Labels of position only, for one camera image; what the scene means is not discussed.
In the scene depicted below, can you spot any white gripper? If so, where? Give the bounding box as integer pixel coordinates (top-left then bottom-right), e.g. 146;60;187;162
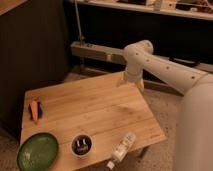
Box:
117;72;144;92

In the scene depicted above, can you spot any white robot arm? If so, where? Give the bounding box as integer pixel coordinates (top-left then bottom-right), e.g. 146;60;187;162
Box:
121;40;213;171

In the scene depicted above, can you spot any long grey metal case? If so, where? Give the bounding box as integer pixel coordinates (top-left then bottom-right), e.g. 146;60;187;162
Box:
70;41;213;83

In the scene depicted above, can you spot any wooden low table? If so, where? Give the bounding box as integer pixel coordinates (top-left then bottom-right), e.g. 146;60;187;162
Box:
21;72;166;171

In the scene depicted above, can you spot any clear plastic bottle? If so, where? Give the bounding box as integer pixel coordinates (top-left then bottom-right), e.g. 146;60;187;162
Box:
107;132;136;170

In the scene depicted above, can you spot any cluttered upper shelf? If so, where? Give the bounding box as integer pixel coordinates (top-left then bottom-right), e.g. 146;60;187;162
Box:
68;0;213;22

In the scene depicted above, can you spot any vertical metal pole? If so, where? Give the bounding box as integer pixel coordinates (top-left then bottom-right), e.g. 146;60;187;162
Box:
74;0;84;45

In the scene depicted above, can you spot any dark cabinet at left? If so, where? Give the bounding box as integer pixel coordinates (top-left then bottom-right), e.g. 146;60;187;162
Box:
0;0;69;139

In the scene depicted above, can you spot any green round plate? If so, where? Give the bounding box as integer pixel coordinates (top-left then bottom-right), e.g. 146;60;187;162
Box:
17;132;59;171

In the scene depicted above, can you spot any black case handle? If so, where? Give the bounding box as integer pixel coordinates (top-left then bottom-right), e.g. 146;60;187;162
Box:
169;57;200;67

